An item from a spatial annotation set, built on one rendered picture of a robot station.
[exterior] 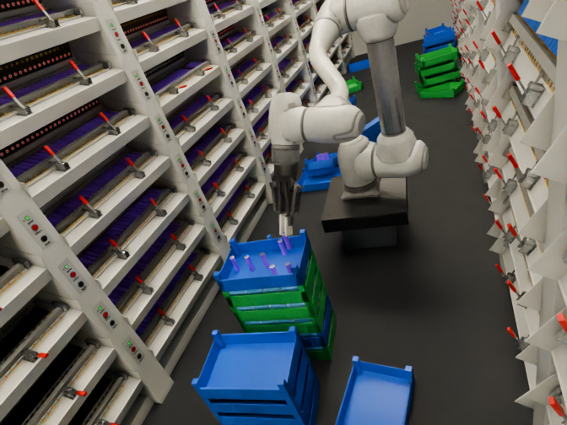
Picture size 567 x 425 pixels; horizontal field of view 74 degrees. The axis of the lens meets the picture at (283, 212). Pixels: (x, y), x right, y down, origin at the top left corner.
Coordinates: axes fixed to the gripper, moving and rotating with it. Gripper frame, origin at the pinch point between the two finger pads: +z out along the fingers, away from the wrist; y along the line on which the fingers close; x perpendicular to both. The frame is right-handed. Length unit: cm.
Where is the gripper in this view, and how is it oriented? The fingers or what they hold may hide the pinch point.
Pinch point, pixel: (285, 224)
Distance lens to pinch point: 125.1
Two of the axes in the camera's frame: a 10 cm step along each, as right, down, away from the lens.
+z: 0.1, 9.7, 2.4
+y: -7.1, -1.6, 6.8
